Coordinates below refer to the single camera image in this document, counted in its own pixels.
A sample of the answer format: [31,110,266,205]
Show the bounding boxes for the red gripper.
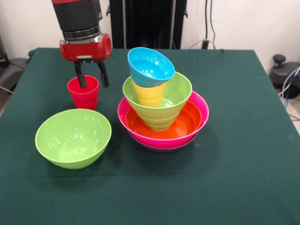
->
[59,33,113,89]

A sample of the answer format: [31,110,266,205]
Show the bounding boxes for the red cup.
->
[67,75,100,111]

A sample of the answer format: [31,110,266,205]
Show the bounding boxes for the small blue bowl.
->
[127,47,176,88]

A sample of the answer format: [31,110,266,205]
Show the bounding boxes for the yellow cup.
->
[132,80,166,108]

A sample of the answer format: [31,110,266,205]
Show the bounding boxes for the large green bowl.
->
[35,108,113,170]

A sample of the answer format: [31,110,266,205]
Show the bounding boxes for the small ribbed green bowl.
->
[139,112,180,131]

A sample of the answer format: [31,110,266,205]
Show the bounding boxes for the medium green bowl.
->
[122,71,193,119]

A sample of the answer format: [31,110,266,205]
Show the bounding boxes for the purple bowl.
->
[138,137,197,153]

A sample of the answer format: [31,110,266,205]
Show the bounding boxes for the orange bowl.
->
[125,100,203,139]

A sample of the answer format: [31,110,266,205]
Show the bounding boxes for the pink bowl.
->
[117,90,210,149]

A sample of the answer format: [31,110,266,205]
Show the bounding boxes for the black office chair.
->
[0,35,35,94]

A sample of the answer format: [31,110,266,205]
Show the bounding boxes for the dark green tablecloth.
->
[0,48,300,225]

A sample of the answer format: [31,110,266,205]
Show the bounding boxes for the black chair with round knob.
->
[269,54,300,99]

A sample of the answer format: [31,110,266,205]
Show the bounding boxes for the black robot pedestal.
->
[106,0,188,50]

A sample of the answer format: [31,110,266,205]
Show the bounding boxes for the black wall cable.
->
[205,0,216,49]

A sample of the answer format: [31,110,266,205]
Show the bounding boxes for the blue and white cable bundle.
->
[277,67,300,99]

